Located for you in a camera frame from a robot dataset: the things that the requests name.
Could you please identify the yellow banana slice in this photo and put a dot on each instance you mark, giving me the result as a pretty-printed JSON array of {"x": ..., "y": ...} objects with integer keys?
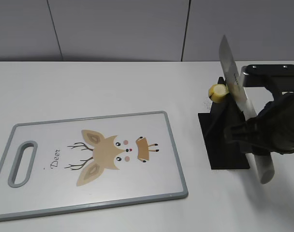
[{"x": 218, "y": 92}]

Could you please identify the black knife stand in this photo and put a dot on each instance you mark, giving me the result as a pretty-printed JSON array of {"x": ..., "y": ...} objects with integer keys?
[{"x": 221, "y": 154}]

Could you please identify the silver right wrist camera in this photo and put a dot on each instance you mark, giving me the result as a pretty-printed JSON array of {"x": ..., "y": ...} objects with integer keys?
[{"x": 276, "y": 78}]

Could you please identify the white deer cutting board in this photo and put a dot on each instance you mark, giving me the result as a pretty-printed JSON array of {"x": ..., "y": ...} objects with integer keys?
[{"x": 64, "y": 166}]

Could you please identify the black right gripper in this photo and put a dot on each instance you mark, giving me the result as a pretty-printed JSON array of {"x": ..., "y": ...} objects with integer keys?
[{"x": 272, "y": 129}]

